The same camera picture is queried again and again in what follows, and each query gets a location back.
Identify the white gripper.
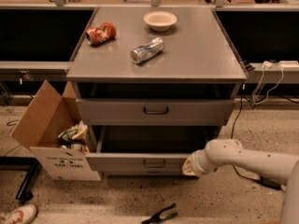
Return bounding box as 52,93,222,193
182,149,218,176

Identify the grey drawer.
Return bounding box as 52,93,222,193
103,171,186,176
87,126,219,173
76,99,235,126

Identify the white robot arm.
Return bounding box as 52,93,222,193
182,139,299,224

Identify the grey bottom drawer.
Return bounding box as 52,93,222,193
103,171,186,176

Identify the grey drawer cabinet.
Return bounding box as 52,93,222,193
65,6,248,135

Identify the grey top drawer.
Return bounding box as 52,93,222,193
76,99,235,126

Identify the black power adapter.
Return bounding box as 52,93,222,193
260,176,281,190

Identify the crushed silver soda can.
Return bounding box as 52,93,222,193
130,37,164,64

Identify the cardboard box with trash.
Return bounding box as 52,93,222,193
11,81,101,181

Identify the white power strip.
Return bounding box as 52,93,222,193
278,61,299,68

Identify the white paper bowl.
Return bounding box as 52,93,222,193
143,11,178,32

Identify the black metal stand leg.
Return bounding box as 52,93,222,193
0,157,40,203

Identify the crushed orange soda can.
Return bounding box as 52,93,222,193
85,21,116,46

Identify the white orange sneaker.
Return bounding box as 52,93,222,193
0,204,37,224

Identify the black floor cable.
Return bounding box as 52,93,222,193
230,93,283,185

